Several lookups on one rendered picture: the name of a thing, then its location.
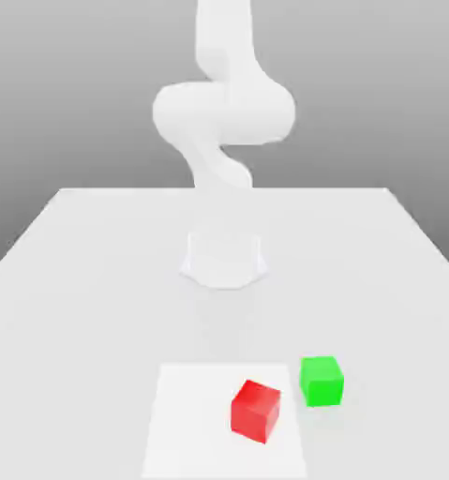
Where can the small red cube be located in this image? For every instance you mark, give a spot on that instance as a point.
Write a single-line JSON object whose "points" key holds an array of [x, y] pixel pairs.
{"points": [[254, 411]]}

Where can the small green cube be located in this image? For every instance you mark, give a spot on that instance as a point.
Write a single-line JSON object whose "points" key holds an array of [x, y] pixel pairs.
{"points": [[321, 381]]}

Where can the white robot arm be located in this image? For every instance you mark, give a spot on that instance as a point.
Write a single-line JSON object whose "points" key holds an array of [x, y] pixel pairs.
{"points": [[224, 112]]}

